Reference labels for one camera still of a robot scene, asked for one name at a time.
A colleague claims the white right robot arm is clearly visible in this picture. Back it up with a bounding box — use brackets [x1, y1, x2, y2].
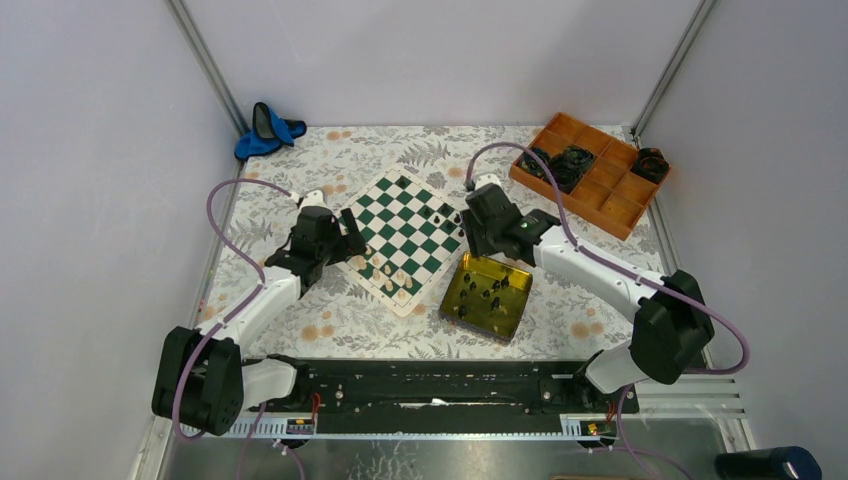
[461, 174, 714, 412]

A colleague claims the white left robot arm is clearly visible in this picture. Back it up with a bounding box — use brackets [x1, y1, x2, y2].
[151, 191, 366, 436]

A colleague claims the green white chess board mat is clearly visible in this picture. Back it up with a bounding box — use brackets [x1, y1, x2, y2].
[340, 167, 466, 316]

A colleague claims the floral patterned tablecloth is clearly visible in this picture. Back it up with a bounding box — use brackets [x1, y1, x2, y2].
[195, 124, 692, 363]

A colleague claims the yellow metal tray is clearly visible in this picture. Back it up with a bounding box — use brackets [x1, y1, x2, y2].
[438, 252, 533, 344]

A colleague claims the black tape roll left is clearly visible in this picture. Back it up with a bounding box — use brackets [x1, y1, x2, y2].
[519, 147, 550, 178]

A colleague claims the black tape roll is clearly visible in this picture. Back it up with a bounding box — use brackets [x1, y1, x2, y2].
[547, 145, 595, 194]
[630, 148, 670, 185]
[519, 147, 550, 178]

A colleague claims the black tape roll middle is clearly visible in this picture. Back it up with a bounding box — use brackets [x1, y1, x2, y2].
[547, 145, 595, 194]

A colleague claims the blue black cloth glove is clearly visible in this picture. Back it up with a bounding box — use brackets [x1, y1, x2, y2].
[234, 102, 308, 162]

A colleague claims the orange compartment organizer box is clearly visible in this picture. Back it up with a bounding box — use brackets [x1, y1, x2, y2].
[529, 113, 665, 240]

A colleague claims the black tape roll right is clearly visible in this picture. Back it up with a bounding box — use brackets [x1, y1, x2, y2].
[630, 148, 670, 185]

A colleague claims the dark cylinder bottom right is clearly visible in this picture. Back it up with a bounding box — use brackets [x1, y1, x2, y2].
[714, 446, 823, 480]

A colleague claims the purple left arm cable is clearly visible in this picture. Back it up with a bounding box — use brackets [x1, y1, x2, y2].
[170, 178, 307, 480]

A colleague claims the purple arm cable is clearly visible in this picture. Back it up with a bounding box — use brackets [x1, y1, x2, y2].
[170, 178, 307, 480]
[465, 142, 752, 480]

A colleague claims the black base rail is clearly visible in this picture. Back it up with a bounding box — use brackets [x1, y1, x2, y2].
[266, 359, 640, 437]

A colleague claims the aluminium frame post left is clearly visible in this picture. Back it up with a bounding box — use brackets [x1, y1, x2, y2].
[164, 0, 248, 135]

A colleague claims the aluminium frame post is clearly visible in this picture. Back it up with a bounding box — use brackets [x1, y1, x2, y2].
[630, 0, 720, 145]
[164, 0, 248, 135]

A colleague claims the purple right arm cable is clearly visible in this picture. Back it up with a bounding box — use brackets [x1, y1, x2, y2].
[465, 142, 752, 480]

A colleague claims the aluminium frame post right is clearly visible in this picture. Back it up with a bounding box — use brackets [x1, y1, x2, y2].
[630, 0, 720, 145]

